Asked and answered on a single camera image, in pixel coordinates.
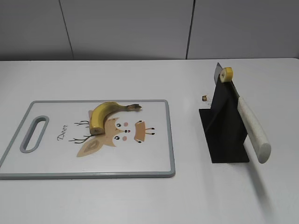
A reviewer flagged cut banana slice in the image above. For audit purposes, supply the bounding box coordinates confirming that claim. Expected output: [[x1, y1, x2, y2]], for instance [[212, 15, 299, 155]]
[[220, 67, 234, 83]]

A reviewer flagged cleaver knife with white handle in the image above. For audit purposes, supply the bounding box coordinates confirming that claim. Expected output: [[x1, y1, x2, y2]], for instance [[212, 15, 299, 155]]
[[214, 63, 271, 164]]

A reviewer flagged yellow banana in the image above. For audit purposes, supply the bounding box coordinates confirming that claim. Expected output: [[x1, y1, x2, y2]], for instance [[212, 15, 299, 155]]
[[89, 102, 142, 135]]

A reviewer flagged black knife stand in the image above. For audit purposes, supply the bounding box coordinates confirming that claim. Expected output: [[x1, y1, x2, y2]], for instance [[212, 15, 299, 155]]
[[199, 79, 249, 163]]

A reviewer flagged white deer cutting board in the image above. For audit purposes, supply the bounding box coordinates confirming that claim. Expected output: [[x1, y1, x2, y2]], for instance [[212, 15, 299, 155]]
[[0, 99, 175, 179]]

